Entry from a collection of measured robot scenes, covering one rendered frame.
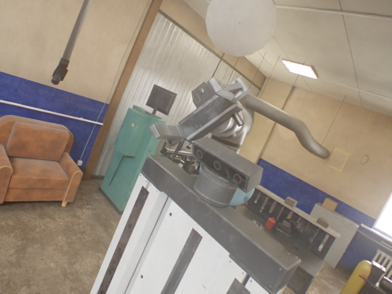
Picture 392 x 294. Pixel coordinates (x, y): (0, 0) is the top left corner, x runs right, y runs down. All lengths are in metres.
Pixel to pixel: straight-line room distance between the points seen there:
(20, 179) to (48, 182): 0.31
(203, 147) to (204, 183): 0.06
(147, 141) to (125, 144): 0.30
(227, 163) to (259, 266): 0.15
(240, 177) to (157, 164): 0.19
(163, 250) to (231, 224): 0.21
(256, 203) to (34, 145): 3.04
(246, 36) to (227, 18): 0.26
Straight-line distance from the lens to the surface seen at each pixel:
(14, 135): 3.37
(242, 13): 2.65
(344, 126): 6.52
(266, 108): 4.51
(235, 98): 0.47
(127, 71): 3.99
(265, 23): 2.71
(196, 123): 0.51
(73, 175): 3.35
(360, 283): 5.06
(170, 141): 0.51
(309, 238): 3.57
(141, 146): 3.53
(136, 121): 3.40
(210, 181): 0.40
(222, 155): 0.41
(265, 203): 3.68
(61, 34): 3.60
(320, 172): 6.46
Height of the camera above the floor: 1.92
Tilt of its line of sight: 7 degrees down
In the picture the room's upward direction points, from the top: 24 degrees clockwise
